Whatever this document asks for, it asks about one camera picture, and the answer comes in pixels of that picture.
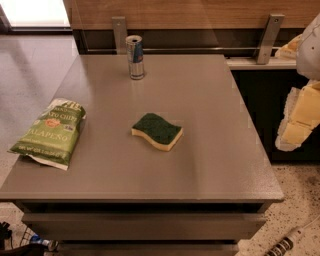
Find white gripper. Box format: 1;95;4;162
275;13;320;152

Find green and yellow sponge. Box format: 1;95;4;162
131;113;183;152

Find white power strip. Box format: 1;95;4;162
264;215;320;256

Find silver blue drink can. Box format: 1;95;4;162
126;35;144;80

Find grey drawer cabinet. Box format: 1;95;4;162
1;55;283;256

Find green jalapeno chips bag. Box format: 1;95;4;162
9;98;86;170

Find plastic bottle on floor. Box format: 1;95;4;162
29;234;58;251

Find black object bottom left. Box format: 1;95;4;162
0;221;51;256

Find right metal bracket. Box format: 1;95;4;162
256;14;285;65

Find metal bracket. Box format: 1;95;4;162
112;16;127;55
256;14;285;65

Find left metal bracket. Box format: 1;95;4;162
112;16;127;55

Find wooden wall panel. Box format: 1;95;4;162
63;0;320;30

